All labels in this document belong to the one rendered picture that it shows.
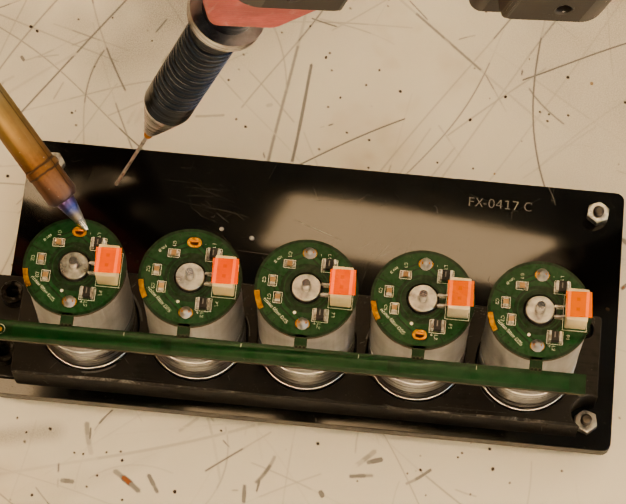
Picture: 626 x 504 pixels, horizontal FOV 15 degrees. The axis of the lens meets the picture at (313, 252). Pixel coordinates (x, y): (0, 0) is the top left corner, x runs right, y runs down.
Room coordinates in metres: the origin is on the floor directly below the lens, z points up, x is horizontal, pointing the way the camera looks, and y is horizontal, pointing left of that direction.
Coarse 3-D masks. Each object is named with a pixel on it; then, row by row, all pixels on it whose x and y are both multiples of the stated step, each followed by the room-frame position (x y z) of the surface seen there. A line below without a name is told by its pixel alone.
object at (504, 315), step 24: (528, 264) 0.20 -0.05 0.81; (552, 264) 0.20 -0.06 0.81; (504, 288) 0.19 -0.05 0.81; (528, 288) 0.19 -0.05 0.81; (552, 288) 0.19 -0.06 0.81; (576, 288) 0.19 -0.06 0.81; (504, 312) 0.19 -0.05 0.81; (504, 336) 0.18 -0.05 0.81; (528, 336) 0.18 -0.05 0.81; (552, 336) 0.18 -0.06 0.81; (576, 336) 0.18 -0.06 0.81
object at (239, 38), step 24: (192, 0) 0.21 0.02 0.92; (192, 24) 0.21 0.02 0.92; (192, 48) 0.21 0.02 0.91; (216, 48) 0.20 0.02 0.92; (240, 48) 0.20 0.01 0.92; (168, 72) 0.21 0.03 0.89; (192, 72) 0.21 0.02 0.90; (216, 72) 0.21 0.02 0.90; (168, 96) 0.21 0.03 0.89; (192, 96) 0.21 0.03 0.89; (168, 120) 0.21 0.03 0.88
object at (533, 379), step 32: (0, 320) 0.18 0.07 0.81; (64, 320) 0.18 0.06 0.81; (128, 352) 0.18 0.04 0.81; (160, 352) 0.18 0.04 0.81; (192, 352) 0.18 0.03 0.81; (224, 352) 0.18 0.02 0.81; (256, 352) 0.18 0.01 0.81; (288, 352) 0.18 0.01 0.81; (320, 352) 0.18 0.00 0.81; (352, 352) 0.18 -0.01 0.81; (416, 352) 0.18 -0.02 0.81; (480, 384) 0.17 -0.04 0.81; (512, 384) 0.17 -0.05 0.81; (544, 384) 0.17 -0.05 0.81; (576, 384) 0.17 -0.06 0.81
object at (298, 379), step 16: (320, 288) 0.19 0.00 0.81; (352, 320) 0.19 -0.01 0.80; (272, 336) 0.18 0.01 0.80; (288, 336) 0.18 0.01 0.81; (336, 336) 0.18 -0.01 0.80; (352, 336) 0.19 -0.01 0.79; (272, 368) 0.18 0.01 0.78; (288, 368) 0.18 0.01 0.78; (288, 384) 0.18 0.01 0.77; (304, 384) 0.18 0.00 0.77; (320, 384) 0.18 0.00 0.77
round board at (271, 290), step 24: (312, 240) 0.20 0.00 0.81; (264, 264) 0.20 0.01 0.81; (288, 264) 0.20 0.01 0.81; (312, 264) 0.20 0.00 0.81; (336, 264) 0.20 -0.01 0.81; (264, 288) 0.19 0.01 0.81; (288, 288) 0.19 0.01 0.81; (264, 312) 0.19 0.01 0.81; (288, 312) 0.19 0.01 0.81; (312, 312) 0.19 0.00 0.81; (336, 312) 0.19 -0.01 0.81; (312, 336) 0.18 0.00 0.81
